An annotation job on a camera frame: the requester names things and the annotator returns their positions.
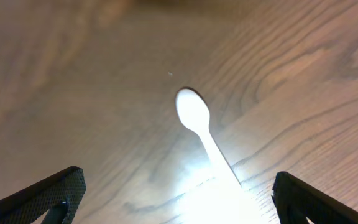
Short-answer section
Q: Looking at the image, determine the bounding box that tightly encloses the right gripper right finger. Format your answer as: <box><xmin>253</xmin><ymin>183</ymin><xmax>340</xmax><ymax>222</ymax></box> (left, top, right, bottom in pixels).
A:
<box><xmin>272</xmin><ymin>172</ymin><xmax>358</xmax><ymax>224</ymax></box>

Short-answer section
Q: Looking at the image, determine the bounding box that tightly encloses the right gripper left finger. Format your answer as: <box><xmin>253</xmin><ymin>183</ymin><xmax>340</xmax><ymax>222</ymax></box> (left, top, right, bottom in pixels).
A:
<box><xmin>0</xmin><ymin>166</ymin><xmax>86</xmax><ymax>224</ymax></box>

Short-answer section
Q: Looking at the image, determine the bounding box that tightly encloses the white plastic spoon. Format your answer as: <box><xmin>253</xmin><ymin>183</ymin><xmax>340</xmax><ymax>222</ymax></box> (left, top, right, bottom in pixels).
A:
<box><xmin>175</xmin><ymin>88</ymin><xmax>267</xmax><ymax>224</ymax></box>

